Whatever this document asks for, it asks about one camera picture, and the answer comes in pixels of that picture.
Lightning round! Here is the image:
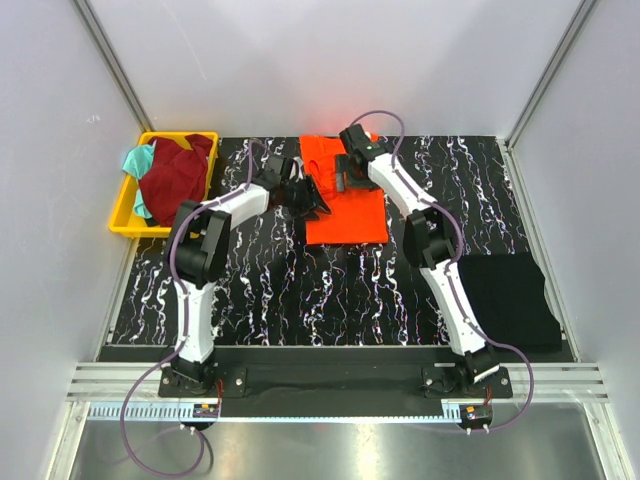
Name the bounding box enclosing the orange t shirt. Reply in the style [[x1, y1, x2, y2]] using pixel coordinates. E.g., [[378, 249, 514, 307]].
[[299, 135, 389, 245]]

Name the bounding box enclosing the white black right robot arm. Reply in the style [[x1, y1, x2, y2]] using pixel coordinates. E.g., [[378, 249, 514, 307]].
[[339, 123, 499, 386]]

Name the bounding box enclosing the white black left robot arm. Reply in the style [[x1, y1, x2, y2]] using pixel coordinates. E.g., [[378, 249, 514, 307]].
[[165, 155, 331, 366]]

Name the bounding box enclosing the black marble pattern mat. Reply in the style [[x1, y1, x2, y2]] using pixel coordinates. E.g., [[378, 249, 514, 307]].
[[105, 134, 531, 348]]

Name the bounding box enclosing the dark red t shirt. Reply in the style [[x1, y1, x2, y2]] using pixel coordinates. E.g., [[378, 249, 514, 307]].
[[139, 134, 213, 227]]

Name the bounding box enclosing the teal t shirt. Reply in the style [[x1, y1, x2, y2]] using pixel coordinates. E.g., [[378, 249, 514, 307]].
[[122, 143, 155, 220]]

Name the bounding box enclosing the yellow plastic bin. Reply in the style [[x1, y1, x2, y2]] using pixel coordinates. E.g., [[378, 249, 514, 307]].
[[108, 131, 219, 238]]

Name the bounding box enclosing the black folded t shirt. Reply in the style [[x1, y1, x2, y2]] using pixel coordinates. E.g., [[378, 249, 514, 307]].
[[458, 252, 562, 354]]

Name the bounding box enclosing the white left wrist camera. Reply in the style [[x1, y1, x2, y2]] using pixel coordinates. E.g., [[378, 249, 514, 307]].
[[290, 157, 305, 183]]

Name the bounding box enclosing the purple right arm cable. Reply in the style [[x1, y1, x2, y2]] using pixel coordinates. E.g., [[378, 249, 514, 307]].
[[347, 109, 536, 435]]

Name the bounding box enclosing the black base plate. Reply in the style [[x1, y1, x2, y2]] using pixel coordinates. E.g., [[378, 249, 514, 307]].
[[97, 344, 576, 419]]

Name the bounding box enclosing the aluminium frame post left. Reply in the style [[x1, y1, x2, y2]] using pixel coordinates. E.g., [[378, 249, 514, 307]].
[[70, 0, 154, 132]]

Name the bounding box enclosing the aluminium frame post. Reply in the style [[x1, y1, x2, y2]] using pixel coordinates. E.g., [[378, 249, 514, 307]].
[[504, 0, 599, 150], [70, 0, 154, 132]]

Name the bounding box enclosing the aluminium frame post right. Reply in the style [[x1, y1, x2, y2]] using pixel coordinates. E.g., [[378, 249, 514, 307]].
[[504, 0, 599, 150]]

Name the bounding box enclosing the slotted cable duct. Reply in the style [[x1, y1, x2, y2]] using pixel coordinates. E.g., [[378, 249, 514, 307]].
[[88, 401, 461, 424]]

